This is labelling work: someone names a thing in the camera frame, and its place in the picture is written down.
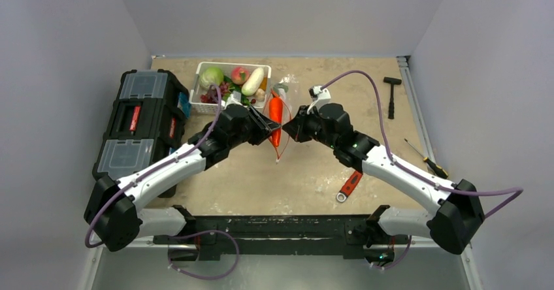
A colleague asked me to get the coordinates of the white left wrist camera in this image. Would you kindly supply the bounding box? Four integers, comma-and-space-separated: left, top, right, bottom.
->
225, 91, 245, 109

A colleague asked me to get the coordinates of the clear zip top bag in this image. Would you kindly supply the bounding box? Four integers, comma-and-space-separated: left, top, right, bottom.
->
263, 74, 299, 164

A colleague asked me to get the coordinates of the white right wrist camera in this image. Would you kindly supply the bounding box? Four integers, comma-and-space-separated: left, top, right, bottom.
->
307, 86, 331, 114

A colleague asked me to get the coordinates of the black hammer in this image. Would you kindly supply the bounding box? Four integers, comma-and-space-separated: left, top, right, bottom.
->
383, 76, 402, 120

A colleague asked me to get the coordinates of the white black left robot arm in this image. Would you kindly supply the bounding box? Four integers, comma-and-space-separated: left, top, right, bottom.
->
84, 104, 281, 251

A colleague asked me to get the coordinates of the beige garlic bulb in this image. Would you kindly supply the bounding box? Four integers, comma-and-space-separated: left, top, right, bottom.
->
253, 88, 266, 103

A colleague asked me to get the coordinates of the pink peach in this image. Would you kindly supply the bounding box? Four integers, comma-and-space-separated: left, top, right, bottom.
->
231, 66, 250, 86

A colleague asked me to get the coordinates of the white plastic basket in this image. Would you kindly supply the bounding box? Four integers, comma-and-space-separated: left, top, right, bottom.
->
189, 61, 272, 114

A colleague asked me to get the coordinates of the purple grape bunch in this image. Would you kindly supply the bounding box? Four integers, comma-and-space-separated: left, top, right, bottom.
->
201, 82, 231, 104

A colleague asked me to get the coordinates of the green cabbage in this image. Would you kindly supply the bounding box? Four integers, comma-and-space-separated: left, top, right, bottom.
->
199, 67, 225, 89

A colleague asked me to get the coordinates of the red adjustable wrench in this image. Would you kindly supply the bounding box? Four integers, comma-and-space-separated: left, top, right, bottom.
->
336, 170, 363, 203

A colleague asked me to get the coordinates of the orange carrot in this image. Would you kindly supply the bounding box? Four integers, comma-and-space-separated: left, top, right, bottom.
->
269, 90, 284, 149

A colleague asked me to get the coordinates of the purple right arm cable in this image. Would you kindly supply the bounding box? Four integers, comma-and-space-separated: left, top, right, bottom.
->
320, 69, 524, 219

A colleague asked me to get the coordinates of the black toolbox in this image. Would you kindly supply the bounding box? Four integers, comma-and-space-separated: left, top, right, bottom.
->
91, 69, 191, 180

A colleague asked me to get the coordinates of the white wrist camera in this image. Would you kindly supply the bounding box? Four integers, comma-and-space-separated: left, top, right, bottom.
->
225, 91, 245, 109
307, 86, 331, 114

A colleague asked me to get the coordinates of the white radish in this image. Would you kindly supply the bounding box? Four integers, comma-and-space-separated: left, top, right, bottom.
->
241, 67, 265, 96

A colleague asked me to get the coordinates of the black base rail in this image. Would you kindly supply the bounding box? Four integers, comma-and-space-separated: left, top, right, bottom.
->
153, 214, 408, 263

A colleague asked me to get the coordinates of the yellow black screwdriver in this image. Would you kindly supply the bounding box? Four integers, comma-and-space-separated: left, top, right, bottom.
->
404, 138, 449, 179

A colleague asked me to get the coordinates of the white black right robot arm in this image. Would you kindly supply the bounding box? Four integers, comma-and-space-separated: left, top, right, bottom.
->
283, 103, 485, 255

